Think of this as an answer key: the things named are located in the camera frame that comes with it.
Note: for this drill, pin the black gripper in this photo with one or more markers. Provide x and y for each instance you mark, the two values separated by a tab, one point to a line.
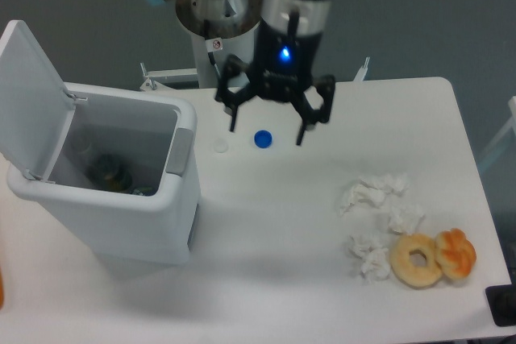
284	66

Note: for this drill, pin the white trash can lid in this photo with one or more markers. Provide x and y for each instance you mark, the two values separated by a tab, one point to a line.
37	108

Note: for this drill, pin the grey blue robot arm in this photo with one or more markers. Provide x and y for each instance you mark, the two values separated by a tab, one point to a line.
295	17

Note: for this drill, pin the blue bottle cap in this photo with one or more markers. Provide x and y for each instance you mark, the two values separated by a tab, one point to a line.
263	139

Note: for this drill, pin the white bottle cap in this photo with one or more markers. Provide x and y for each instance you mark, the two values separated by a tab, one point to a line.
220	146

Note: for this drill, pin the white trash can body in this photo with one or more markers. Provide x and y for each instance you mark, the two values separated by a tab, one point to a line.
154	136

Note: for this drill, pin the dark trash inside can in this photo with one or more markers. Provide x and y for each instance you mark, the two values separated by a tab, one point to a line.
109	173

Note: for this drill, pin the crumpled white tissue top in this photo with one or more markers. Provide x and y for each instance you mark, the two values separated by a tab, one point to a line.
373	191

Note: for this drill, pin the crumpled white tissue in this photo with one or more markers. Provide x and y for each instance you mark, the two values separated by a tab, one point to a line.
403	219
369	253
373	191

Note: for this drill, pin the crumpled white tissue middle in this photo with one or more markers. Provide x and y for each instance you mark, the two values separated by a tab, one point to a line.
403	219

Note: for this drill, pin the crumpled white tissue bottom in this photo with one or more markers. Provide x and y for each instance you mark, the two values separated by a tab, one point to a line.
369	253

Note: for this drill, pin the orange twisted bread roll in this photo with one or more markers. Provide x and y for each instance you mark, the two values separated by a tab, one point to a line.
454	253

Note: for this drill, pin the black device at corner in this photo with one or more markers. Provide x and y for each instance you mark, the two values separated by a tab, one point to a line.
501	300

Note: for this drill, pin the orange object at edge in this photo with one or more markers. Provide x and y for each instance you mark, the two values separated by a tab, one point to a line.
2	291

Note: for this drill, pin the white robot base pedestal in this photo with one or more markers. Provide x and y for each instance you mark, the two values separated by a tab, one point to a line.
219	28

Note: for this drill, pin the white metal mounting frame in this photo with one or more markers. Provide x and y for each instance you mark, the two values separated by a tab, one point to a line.
169	76

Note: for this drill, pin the glazed ring donut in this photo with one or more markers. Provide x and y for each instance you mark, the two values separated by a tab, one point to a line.
413	261

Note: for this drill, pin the white frame at right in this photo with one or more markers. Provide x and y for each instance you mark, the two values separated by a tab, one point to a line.
499	143

